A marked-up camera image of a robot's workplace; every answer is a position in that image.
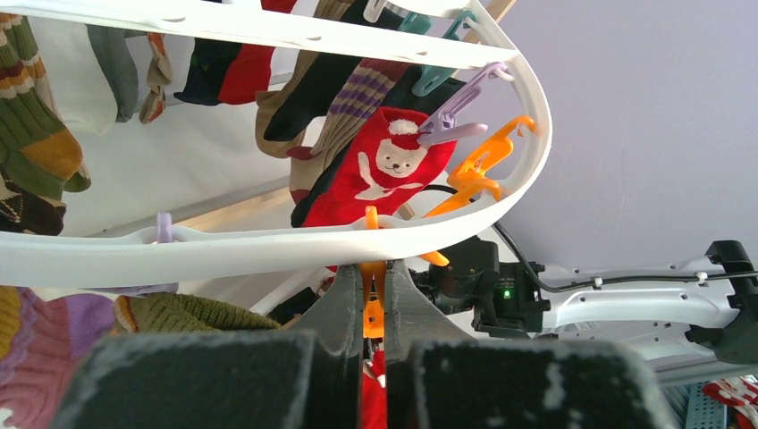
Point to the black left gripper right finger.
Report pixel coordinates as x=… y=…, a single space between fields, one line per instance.
x=412 y=324

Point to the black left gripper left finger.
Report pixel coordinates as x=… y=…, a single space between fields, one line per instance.
x=335 y=372

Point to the orange clothespin clip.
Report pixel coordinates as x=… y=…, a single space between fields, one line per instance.
x=469 y=177
x=373 y=279

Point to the olive and orange sock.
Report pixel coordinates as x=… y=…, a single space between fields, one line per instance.
x=171 y=312

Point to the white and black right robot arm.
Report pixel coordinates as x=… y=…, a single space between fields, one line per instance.
x=691 y=321

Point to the teal clothespin clip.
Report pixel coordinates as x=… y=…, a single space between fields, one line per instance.
x=433 y=72

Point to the red santa sock in basket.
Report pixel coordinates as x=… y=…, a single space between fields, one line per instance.
x=374 y=395

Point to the red santa hanging sock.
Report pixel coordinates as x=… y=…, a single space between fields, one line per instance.
x=384 y=166

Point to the argyle brown hanging sock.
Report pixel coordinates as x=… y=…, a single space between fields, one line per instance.
x=25 y=212

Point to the red white striped sock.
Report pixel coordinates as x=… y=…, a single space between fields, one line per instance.
x=739 y=394

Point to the brown striped hanging sock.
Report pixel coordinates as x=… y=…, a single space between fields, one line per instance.
x=37 y=149

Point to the grey hanging sock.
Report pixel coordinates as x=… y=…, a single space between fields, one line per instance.
x=115 y=61

